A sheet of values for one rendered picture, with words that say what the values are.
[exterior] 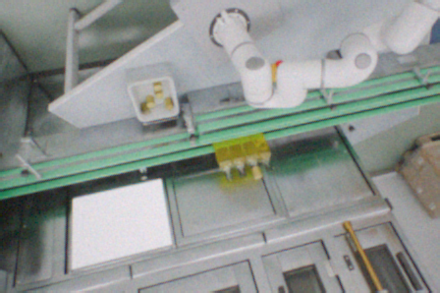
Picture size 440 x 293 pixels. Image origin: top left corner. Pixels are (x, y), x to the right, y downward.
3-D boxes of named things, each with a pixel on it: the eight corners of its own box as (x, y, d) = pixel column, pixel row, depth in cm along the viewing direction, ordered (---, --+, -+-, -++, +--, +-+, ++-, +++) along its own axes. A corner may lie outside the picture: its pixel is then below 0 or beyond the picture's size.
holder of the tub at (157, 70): (140, 115, 141) (142, 128, 137) (124, 69, 119) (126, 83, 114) (178, 107, 143) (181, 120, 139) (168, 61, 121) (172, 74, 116)
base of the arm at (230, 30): (201, 21, 107) (214, 47, 98) (232, -2, 103) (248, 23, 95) (223, 49, 119) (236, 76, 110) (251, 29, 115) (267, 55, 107)
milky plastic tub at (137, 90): (137, 108, 137) (139, 123, 132) (124, 69, 118) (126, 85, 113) (177, 100, 139) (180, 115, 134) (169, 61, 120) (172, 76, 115)
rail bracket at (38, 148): (37, 145, 135) (32, 190, 123) (16, 121, 121) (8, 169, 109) (48, 143, 136) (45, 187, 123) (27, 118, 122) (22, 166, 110)
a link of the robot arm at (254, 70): (256, 34, 99) (276, 66, 90) (259, 66, 110) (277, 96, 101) (228, 45, 99) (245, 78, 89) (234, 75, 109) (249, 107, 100)
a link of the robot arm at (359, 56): (317, 79, 100) (365, 78, 97) (320, 95, 89) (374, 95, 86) (320, 35, 93) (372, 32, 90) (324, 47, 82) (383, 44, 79)
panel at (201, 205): (72, 200, 141) (70, 275, 123) (69, 197, 139) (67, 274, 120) (259, 156, 152) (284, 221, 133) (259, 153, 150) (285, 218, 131)
